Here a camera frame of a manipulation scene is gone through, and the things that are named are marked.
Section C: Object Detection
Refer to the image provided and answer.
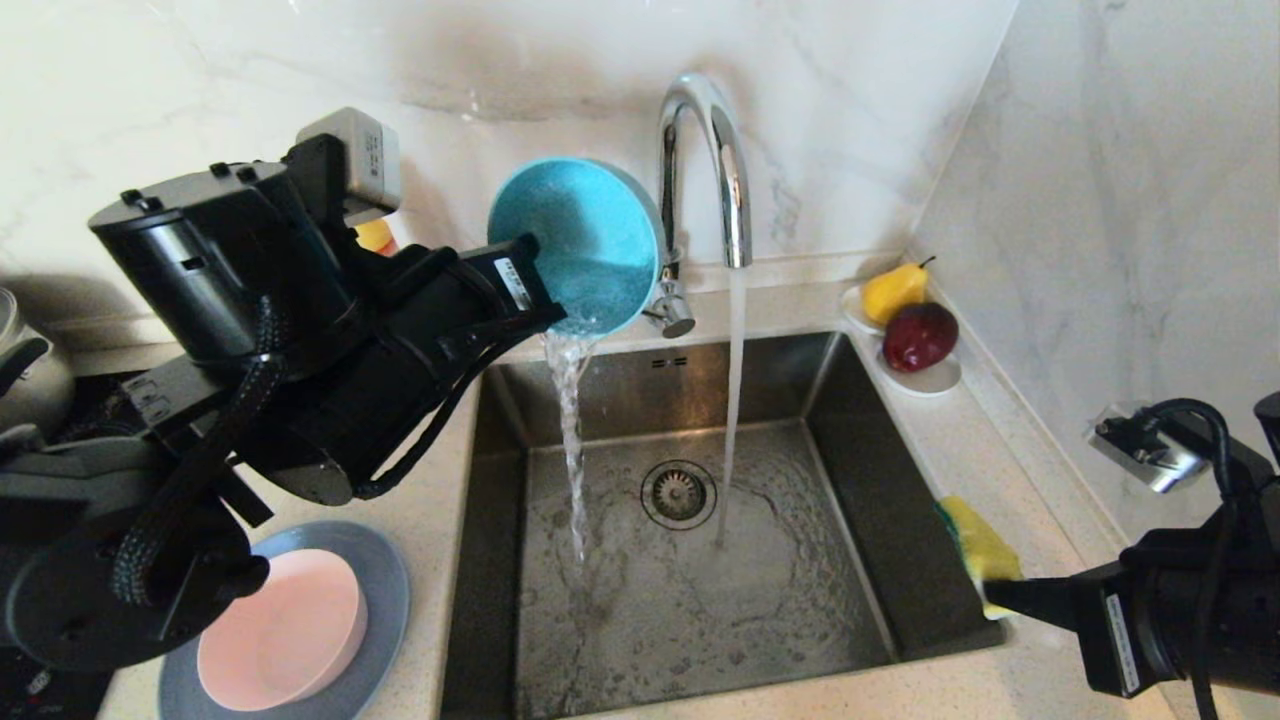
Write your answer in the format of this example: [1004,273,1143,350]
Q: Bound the teal bowl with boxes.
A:
[487,157,663,337]

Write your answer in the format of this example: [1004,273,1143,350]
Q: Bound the yellow sponge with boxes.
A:
[937,495,1024,621]

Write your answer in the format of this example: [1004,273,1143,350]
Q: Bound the chrome gooseneck faucet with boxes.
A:
[645,72,753,339]

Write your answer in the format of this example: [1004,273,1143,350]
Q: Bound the stainless steel sink basin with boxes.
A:
[438,331,1007,720]

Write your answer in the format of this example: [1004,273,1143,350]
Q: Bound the blue-grey plate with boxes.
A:
[158,520,411,720]

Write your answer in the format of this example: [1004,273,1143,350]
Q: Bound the small white dish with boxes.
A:
[878,343,962,397]
[839,285,888,334]

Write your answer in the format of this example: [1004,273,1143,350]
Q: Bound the round metal drain strainer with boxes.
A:
[640,460,718,531]

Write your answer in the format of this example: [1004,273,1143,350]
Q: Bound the pink bowl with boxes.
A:
[197,548,369,712]

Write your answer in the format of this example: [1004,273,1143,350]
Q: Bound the dark red apple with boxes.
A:
[882,302,959,373]

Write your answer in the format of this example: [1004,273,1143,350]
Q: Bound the yellow pear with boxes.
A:
[862,256,935,326]

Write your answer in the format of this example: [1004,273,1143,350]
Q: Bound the silver pot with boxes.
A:
[0,290,76,431]

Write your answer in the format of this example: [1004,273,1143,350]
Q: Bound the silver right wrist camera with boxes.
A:
[1088,402,1206,494]

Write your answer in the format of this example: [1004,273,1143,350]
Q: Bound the clear-cased left wrist camera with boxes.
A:
[296,107,403,226]

